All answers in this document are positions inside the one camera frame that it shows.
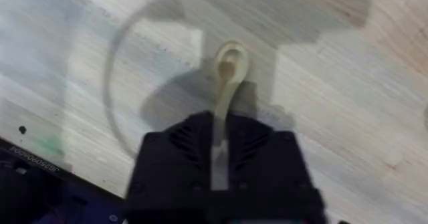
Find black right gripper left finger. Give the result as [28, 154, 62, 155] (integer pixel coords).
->
[125, 110, 215, 210]

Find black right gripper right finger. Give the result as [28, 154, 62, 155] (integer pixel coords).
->
[227, 112, 327, 215]

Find pale wooden spoon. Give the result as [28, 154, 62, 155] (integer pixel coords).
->
[210, 40, 250, 191]

